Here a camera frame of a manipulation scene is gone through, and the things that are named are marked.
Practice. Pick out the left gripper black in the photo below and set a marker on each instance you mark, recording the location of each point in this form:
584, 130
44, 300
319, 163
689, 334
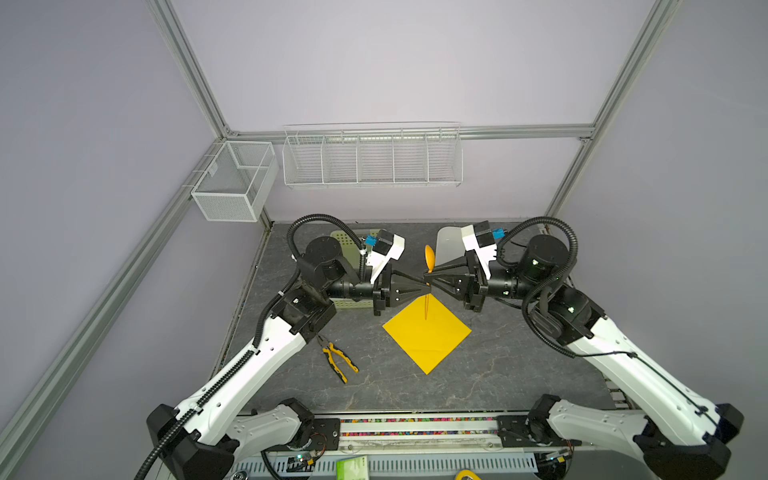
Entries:
386, 289

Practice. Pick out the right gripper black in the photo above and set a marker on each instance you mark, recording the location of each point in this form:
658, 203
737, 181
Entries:
472, 283

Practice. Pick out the orange wooden spoon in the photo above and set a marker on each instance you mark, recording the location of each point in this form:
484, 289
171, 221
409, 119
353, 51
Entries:
430, 260

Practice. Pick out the yellow paper napkin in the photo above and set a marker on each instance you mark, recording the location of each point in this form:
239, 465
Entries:
427, 331

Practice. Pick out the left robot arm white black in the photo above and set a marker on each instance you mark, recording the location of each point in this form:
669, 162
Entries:
205, 435

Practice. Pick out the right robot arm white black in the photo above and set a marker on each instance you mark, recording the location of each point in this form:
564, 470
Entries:
675, 432

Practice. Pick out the white oval plastic tub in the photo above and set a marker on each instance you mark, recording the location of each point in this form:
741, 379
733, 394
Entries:
449, 245

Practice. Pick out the yellow black pliers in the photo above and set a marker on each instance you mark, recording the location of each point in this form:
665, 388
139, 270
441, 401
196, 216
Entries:
332, 352

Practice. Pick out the green white small box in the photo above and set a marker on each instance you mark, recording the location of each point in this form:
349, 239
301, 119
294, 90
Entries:
353, 469

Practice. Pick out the small white mesh basket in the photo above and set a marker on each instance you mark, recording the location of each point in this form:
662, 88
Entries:
236, 183

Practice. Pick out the yellow tape measure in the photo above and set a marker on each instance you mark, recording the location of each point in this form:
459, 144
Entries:
467, 475

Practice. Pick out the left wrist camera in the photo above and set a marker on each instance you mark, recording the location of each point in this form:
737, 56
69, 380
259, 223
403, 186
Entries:
385, 246

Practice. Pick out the long white wire shelf basket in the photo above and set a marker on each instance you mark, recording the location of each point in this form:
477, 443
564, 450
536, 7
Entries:
371, 154

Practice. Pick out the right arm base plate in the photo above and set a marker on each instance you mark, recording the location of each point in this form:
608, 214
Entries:
513, 431

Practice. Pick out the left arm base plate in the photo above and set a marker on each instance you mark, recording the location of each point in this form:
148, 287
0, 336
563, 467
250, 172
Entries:
317, 434

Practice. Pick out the aluminium frame rail base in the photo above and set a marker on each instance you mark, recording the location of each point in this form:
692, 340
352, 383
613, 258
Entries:
429, 444

